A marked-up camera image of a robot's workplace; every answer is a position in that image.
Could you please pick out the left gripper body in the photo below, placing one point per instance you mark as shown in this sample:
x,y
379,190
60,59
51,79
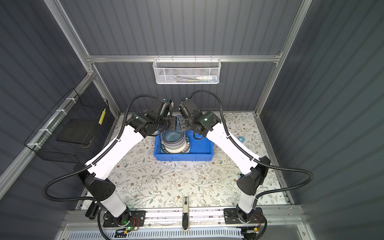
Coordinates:
x,y
164,125

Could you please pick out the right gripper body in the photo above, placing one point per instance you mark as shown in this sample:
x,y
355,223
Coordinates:
x,y
188,124

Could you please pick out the grey blue bowl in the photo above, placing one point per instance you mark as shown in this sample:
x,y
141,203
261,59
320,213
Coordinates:
x,y
172,137

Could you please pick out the clear blue plastic cup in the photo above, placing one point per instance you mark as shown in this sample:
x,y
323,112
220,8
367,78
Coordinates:
x,y
178,125

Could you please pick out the green rim lettered plate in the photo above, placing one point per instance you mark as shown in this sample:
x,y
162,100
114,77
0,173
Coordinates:
x,y
187,146

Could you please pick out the purple bowl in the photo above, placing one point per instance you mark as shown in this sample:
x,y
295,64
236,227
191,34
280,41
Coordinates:
x,y
174,145

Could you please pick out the light green bowl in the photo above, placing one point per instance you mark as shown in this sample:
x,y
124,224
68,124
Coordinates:
x,y
176,151

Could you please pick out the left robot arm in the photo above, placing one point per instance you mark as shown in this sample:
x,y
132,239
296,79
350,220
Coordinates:
x,y
96,178

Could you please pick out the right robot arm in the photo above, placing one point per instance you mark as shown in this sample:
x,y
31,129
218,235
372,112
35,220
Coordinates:
x,y
215,129

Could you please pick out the blue plastic bin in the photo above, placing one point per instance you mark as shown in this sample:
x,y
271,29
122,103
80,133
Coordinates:
x,y
200,150

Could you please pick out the yellow tag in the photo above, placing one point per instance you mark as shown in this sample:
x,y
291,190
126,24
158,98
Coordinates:
x,y
101,119

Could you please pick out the black pad in basket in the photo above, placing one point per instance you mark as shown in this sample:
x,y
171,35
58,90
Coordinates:
x,y
78,132

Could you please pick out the black white handheld device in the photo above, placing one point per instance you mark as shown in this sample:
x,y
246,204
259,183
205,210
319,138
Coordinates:
x,y
185,217

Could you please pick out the white wire mesh basket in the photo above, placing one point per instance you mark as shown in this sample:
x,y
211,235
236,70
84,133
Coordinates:
x,y
194,72

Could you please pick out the black wire basket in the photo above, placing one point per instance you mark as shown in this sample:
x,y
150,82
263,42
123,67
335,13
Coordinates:
x,y
86,106

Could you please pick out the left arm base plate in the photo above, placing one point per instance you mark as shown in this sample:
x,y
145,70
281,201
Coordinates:
x,y
132,218

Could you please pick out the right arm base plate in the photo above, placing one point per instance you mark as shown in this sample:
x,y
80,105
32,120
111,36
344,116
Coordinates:
x,y
236,216

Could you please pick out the black clamp handle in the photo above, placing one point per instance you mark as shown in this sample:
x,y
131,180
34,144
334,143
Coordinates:
x,y
92,211

